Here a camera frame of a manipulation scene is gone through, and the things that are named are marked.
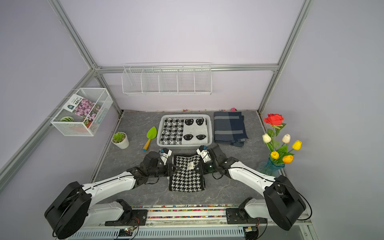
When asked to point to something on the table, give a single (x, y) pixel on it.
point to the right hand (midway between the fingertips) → (195, 168)
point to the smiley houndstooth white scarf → (192, 130)
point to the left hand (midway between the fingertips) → (178, 170)
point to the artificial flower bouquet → (278, 145)
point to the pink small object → (233, 109)
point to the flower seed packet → (83, 107)
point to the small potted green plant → (120, 139)
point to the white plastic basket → (160, 125)
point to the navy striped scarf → (229, 127)
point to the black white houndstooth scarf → (186, 179)
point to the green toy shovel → (151, 134)
